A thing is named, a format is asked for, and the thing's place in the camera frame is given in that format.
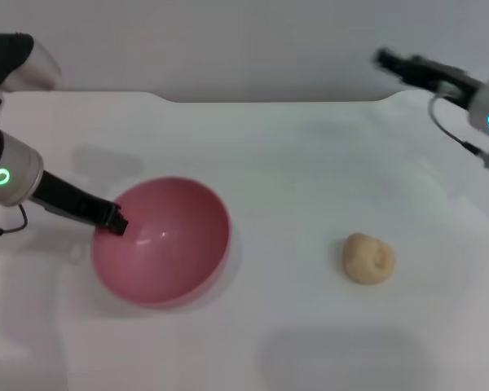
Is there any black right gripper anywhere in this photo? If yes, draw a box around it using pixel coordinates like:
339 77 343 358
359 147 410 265
373 47 484 112

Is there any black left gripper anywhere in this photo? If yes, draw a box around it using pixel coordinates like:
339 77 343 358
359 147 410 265
31 170 130 238

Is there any pink plastic bowl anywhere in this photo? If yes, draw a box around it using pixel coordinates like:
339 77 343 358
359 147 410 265
90 175 232 309

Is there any beige egg yolk pastry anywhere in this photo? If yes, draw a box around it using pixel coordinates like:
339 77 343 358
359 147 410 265
341 231 396 285

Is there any left gripper cable with plug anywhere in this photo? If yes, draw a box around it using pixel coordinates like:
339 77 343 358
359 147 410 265
0 202 29 237

